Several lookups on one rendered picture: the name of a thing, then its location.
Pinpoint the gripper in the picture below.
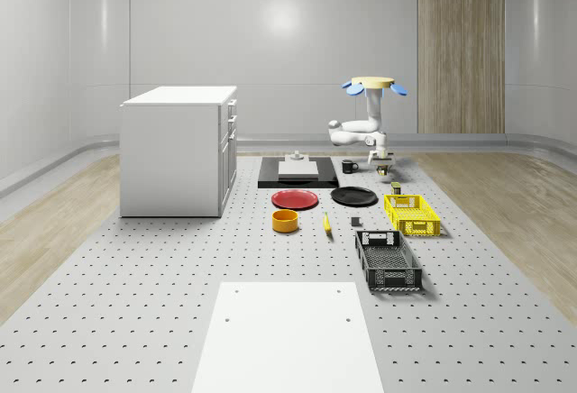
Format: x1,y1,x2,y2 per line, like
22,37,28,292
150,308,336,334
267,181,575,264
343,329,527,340
366,149,397,178

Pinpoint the black plate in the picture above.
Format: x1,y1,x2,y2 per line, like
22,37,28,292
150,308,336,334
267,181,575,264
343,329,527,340
329,185,380,208

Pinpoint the yellow basket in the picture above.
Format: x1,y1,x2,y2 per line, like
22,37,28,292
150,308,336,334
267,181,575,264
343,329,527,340
383,193,443,237

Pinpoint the red plate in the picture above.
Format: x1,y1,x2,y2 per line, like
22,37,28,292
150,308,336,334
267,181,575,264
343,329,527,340
270,188,320,211

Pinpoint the dark grey basket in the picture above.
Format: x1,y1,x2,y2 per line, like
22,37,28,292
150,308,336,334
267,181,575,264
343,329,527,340
353,229,426,293

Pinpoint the black stove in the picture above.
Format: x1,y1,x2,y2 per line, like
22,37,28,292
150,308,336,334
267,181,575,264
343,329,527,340
256,150,341,189

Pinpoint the yellow bowl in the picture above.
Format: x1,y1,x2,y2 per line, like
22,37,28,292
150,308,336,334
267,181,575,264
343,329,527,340
270,208,300,233

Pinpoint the white board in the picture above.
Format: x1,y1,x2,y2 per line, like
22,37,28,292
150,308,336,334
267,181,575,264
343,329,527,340
190,280,386,393

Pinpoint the white cabinet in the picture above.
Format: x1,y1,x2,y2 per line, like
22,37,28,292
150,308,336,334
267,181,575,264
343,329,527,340
119,85,239,219

